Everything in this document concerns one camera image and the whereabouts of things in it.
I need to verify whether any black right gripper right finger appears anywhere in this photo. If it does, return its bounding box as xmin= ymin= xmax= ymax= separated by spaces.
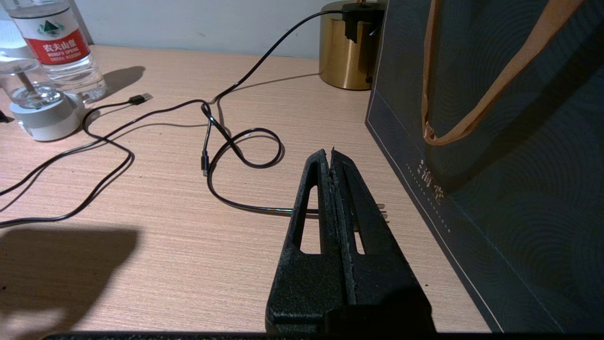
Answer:
xmin=324 ymin=147 xmax=436 ymax=333

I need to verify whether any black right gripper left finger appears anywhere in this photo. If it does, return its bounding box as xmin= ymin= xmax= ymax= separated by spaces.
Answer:
xmin=265 ymin=149 xmax=350 ymax=333

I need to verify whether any dark box with gold trim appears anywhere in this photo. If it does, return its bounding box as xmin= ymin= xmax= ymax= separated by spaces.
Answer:
xmin=364 ymin=0 xmax=604 ymax=333

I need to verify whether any gold desk lamp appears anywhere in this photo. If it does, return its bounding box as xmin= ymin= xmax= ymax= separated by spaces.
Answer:
xmin=319 ymin=0 xmax=379 ymax=91

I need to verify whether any glass bulb on white base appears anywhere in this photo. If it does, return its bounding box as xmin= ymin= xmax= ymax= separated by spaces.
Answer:
xmin=0 ymin=21 xmax=86 ymax=142

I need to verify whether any red-capped clear water bottle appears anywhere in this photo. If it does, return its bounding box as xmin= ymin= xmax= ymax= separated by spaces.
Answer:
xmin=0 ymin=0 xmax=107 ymax=102

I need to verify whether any black lamp power cord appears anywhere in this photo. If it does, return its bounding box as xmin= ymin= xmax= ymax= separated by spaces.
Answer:
xmin=206 ymin=9 xmax=388 ymax=223

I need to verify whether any black white-tipped thin cable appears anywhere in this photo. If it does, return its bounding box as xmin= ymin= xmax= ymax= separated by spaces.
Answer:
xmin=0 ymin=98 xmax=211 ymax=199

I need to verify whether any black USB charging cable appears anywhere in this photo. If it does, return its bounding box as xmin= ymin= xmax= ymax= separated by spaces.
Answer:
xmin=0 ymin=93 xmax=154 ymax=228

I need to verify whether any black plug adapter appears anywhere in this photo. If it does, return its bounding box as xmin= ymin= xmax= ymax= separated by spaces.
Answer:
xmin=341 ymin=2 xmax=384 ymax=44

